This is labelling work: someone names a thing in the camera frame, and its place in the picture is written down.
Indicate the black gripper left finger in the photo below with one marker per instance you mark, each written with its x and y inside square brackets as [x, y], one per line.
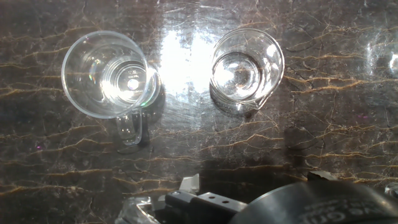
[205, 205]

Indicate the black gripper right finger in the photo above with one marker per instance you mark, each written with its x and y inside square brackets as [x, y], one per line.
[320, 175]

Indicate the clear glass beaker with spout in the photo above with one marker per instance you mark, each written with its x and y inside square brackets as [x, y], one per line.
[242, 77]

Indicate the dark marble pattern mat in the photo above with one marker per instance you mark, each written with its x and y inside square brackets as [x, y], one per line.
[311, 140]

